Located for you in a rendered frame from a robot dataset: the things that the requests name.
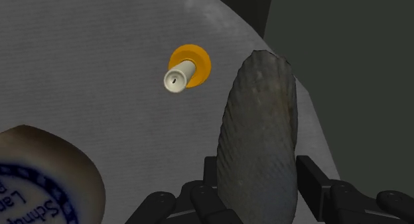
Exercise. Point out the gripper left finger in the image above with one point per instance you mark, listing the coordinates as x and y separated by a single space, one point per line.
203 197

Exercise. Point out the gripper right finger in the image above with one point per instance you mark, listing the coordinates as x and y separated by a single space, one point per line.
339 197

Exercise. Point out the grey oblong shell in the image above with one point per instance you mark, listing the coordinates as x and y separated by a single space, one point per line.
258 139

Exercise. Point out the white candle in orange holder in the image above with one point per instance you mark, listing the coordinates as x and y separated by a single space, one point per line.
186 70

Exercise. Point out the tan round labelled box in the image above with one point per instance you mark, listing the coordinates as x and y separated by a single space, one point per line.
45 178

